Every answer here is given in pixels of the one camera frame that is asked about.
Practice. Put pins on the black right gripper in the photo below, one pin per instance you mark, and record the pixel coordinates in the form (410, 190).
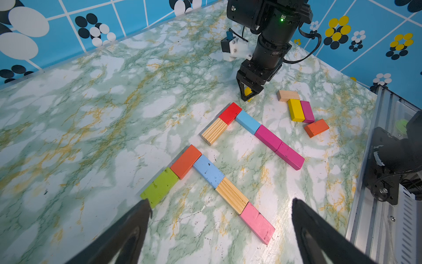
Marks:
(251, 78)

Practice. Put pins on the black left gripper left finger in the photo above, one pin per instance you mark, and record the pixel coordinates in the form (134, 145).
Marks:
(123, 241)

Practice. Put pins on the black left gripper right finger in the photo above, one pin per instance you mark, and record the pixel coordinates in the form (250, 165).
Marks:
(318, 241)

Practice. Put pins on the small light blue block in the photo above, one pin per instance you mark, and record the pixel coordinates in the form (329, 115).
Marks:
(248, 122)

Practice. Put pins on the red block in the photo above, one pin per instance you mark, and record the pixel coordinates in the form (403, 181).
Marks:
(230, 114)

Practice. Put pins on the magenta block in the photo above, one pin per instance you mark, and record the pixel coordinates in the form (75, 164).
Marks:
(307, 111)
(290, 156)
(268, 138)

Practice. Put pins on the natural wood block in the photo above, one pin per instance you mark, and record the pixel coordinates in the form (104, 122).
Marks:
(284, 96)
(236, 199)
(214, 131)

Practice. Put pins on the green block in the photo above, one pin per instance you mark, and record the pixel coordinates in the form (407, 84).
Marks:
(160, 187)

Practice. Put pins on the pink block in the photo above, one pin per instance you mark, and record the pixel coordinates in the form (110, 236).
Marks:
(260, 226)

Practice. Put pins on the orange-red block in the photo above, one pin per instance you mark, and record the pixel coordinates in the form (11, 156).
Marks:
(186, 161)

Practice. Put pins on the yellow block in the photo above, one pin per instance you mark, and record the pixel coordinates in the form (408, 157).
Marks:
(296, 111)
(248, 92)

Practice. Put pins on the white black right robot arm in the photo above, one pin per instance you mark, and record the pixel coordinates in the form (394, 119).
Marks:
(274, 22)

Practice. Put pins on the orange block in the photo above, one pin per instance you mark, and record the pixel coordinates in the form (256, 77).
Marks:
(316, 128)

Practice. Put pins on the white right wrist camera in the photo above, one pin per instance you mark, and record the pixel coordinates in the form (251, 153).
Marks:
(235, 46)

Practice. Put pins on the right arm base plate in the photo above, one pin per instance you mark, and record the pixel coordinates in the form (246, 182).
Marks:
(388, 160)

